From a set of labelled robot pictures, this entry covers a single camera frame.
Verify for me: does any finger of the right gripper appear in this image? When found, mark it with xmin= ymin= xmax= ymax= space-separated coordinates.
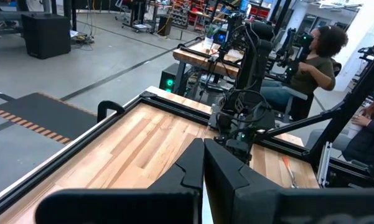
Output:
xmin=225 ymin=142 xmax=241 ymax=161
xmin=240 ymin=145 xmax=253 ymax=164

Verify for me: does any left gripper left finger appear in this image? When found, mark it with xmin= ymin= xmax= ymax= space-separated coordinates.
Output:
xmin=35 ymin=138 xmax=205 ymax=224

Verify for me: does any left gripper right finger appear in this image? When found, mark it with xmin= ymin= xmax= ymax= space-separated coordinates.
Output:
xmin=204 ymin=138 xmax=374 ymax=224

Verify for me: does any orange-handled metal spoon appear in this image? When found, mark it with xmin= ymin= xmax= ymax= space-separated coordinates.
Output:
xmin=281 ymin=155 xmax=298 ymax=189

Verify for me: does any grey office chair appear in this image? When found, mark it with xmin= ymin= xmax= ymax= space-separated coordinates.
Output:
xmin=275 ymin=60 xmax=343 ymax=123

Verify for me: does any person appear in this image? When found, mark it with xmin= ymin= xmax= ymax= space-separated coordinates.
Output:
xmin=342 ymin=96 xmax=374 ymax=187
xmin=260 ymin=24 xmax=350 ymax=121

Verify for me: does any wooden workbench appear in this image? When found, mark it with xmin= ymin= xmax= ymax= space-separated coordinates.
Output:
xmin=172 ymin=39 xmax=242 ymax=79

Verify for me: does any white pot with plant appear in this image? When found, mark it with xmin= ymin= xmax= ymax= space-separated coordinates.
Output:
xmin=203 ymin=23 xmax=222 ymax=52

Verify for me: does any black green-lit computer tower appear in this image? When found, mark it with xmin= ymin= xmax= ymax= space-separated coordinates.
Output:
xmin=159 ymin=63 xmax=180 ymax=94

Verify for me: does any shelf with red bins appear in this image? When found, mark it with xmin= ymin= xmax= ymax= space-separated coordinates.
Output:
xmin=169 ymin=0 xmax=207 ymax=32

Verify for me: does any black striped-edge floor mat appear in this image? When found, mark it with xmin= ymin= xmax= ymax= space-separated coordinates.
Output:
xmin=0 ymin=92 xmax=98 ymax=146

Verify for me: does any black cabinet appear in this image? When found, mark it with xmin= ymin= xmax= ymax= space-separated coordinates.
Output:
xmin=21 ymin=12 xmax=72 ymax=60

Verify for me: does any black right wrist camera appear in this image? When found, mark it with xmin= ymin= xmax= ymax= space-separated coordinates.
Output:
xmin=231 ymin=129 xmax=253 ymax=147

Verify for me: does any black aluminium table frame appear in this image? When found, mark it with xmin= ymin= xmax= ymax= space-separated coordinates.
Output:
xmin=0 ymin=46 xmax=374 ymax=223

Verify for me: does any silver aluminium bracket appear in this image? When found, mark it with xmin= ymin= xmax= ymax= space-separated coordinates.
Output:
xmin=317 ymin=141 xmax=333 ymax=188

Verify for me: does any black frame bracket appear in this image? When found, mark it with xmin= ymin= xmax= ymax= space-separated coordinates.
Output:
xmin=96 ymin=100 xmax=126 ymax=124

